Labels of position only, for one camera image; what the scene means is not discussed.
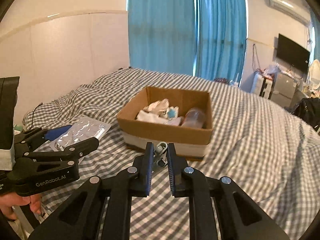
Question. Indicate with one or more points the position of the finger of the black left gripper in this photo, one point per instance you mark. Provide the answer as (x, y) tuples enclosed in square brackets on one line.
[(73, 152), (34, 138)]

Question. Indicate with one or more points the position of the black wall television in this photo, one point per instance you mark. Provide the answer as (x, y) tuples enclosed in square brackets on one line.
[(293, 54)]

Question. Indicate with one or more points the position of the blue curtain left panel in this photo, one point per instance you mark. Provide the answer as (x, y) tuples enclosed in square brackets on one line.
[(162, 35)]

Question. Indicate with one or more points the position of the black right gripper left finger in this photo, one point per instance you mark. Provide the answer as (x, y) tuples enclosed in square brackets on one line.
[(101, 208)]

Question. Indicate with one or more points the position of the brown cardboard box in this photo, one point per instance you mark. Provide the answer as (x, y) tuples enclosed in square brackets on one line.
[(192, 143)]

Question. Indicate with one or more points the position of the white oval vanity mirror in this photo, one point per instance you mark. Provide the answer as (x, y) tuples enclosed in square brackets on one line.
[(314, 74)]

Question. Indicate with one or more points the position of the silver blister pill pack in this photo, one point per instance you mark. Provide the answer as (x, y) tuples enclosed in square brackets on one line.
[(84, 129)]

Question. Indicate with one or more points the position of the white suitcase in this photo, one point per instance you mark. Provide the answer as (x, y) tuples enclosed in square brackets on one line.
[(262, 84)]

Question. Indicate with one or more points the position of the blue curtain right panel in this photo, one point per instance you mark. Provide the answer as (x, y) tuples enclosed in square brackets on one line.
[(221, 34)]

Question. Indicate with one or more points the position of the person's left hand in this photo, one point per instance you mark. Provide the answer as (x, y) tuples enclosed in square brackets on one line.
[(8, 200)]

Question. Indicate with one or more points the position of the red patterned bag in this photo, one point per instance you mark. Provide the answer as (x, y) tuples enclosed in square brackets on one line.
[(221, 80)]

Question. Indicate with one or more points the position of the blue curtain panel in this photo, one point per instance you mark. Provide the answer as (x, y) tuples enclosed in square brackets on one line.
[(221, 34), (162, 35)]

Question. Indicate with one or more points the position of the grey plastic clothes hanger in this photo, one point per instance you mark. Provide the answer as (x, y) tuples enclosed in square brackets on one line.
[(160, 157)]

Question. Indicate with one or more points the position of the white air conditioner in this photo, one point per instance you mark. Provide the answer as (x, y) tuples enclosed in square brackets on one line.
[(298, 13)]

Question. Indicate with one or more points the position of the grey mini fridge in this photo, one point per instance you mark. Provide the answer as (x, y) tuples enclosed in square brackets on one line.
[(283, 90)]

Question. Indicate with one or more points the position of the black bag on chair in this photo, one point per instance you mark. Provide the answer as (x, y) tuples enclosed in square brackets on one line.
[(308, 109)]

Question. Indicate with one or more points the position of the grey checkered bed sheet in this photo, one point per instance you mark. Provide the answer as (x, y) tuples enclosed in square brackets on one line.
[(270, 153)]

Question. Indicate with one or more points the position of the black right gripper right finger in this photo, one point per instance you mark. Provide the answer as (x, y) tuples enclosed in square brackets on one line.
[(218, 208)]

